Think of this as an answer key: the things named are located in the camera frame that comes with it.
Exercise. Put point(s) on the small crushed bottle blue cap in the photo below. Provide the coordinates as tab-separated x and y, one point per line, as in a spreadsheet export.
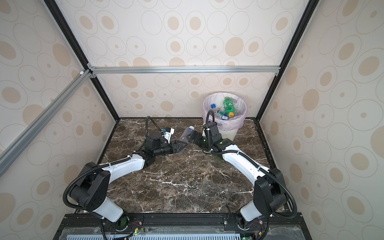
224	116

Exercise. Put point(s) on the horizontal aluminium rail back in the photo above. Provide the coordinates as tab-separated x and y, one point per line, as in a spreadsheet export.
185	70

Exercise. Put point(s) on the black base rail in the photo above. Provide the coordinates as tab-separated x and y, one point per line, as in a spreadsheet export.
218	226

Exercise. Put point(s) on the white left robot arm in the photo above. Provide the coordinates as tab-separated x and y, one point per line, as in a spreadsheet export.
88	191

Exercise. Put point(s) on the clear bottle purple tint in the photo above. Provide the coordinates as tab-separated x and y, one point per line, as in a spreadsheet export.
186	135

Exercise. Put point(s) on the green bottle yellow cap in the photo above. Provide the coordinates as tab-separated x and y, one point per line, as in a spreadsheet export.
229	106

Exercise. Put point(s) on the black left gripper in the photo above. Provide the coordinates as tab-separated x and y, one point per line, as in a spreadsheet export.
174	147

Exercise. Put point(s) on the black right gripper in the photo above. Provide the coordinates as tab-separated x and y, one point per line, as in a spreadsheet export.
199	135

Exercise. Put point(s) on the pink bin liner bag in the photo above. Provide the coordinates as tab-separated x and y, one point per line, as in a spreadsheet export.
218	98

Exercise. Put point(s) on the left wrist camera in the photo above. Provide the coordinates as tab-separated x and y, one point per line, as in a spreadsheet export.
166	135

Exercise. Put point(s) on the green bottle upper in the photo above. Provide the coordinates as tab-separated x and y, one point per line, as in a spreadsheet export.
205	145

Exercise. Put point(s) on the aluminium rail left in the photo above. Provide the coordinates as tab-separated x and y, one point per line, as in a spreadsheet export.
25	138

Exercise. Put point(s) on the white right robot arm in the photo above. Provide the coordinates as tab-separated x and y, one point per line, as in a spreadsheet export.
270	190

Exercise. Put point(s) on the white waste bin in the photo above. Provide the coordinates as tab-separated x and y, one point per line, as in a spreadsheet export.
231	134

